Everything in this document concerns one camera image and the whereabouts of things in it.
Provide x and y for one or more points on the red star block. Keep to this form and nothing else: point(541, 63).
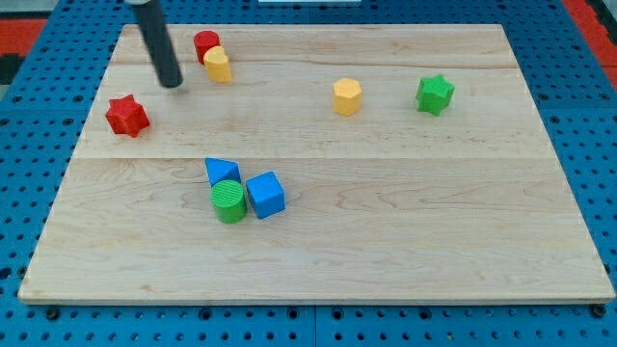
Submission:
point(126, 116)

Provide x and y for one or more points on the light wooden board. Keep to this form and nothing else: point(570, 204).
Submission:
point(389, 206)

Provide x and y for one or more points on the yellow hexagon block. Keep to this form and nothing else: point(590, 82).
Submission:
point(347, 96)

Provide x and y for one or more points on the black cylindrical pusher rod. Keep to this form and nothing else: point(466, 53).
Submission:
point(153, 27)

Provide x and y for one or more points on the green star block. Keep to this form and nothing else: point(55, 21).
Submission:
point(433, 94)

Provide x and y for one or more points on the yellow heart block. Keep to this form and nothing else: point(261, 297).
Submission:
point(217, 64)

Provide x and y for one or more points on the green cylinder block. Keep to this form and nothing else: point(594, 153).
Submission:
point(228, 199)

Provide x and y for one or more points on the blue cube block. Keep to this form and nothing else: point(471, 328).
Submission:
point(266, 194)

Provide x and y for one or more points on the red cylinder block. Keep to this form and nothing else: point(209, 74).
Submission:
point(203, 41)

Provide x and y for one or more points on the blue triangle block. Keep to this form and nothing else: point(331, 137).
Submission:
point(221, 169)

